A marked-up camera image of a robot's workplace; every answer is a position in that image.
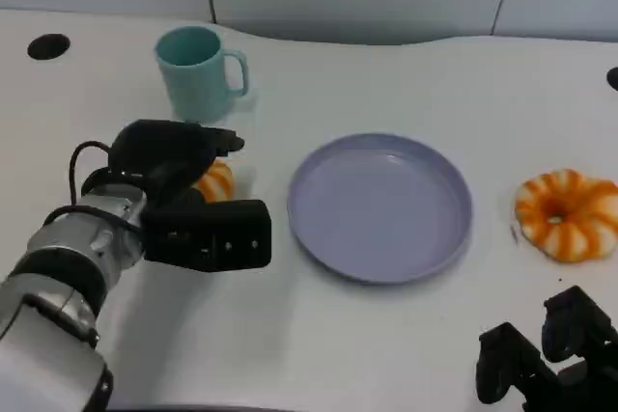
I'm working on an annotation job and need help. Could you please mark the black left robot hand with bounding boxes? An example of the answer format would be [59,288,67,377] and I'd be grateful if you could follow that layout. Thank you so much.
[106,118,245,206]

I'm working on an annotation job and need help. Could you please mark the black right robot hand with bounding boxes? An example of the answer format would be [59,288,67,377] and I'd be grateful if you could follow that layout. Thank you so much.
[475,285,618,412]

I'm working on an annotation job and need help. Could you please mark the orange white pumpkin-shaped bread roll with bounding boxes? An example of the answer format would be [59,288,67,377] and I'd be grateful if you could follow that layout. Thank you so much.
[192,159,237,202]

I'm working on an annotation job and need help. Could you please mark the pale green mug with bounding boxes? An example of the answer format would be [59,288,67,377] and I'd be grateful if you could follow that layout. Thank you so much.
[154,25,251,123]

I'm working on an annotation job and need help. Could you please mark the black table grommet hole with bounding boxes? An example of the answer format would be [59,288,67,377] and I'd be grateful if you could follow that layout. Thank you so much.
[27,34,71,61]

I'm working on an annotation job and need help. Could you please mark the lilac plate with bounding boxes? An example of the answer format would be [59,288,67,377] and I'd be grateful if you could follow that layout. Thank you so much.
[287,132,473,286]

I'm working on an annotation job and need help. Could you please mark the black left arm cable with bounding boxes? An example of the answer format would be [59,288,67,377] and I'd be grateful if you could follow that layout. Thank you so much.
[69,140,115,206]

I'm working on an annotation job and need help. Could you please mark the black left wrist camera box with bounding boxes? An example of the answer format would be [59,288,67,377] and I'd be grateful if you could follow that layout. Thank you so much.
[142,188,272,272]

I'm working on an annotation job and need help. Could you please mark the orange white ring-shaped bread roll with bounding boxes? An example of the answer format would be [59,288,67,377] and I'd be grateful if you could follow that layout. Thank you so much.
[514,168,618,263]

